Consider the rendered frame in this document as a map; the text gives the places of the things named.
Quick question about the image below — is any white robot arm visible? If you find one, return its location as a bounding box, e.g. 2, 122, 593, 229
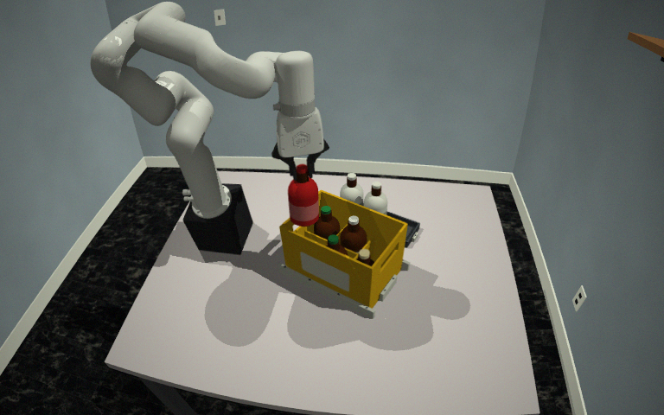
90, 2, 315, 219

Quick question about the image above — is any white bottle with grey label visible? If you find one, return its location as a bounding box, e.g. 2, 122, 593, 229
340, 173, 363, 206
364, 182, 387, 215

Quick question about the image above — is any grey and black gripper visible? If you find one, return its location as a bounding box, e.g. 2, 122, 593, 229
271, 108, 329, 181

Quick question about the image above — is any red bottle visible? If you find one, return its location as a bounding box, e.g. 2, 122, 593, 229
288, 164, 319, 227

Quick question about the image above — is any yellow crate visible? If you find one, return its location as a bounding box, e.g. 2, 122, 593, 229
279, 190, 408, 308

